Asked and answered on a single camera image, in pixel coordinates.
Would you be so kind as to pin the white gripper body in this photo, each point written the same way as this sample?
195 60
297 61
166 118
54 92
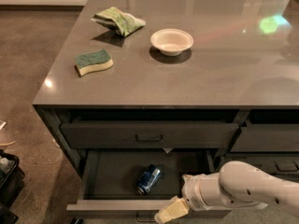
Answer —
192 191

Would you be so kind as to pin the blue pepsi can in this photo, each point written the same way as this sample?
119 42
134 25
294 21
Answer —
148 179

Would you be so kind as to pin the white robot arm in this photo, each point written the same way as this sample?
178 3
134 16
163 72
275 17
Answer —
236 185

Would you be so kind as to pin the open middle drawer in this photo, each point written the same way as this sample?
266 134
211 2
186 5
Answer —
109 181

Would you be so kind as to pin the top right drawer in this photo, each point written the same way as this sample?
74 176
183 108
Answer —
267 138

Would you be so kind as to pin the middle right drawer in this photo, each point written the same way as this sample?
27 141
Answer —
274 165

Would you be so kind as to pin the grey counter cabinet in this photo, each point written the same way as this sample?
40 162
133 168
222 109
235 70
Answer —
242 67

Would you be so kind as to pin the top left drawer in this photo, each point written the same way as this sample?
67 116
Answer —
148 134

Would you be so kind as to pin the white bowl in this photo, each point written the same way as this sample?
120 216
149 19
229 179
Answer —
171 42

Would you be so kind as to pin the green yellow sponge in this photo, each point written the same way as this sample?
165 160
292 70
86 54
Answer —
93 62

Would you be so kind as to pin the black bin with bottles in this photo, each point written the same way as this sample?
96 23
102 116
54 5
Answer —
11 183

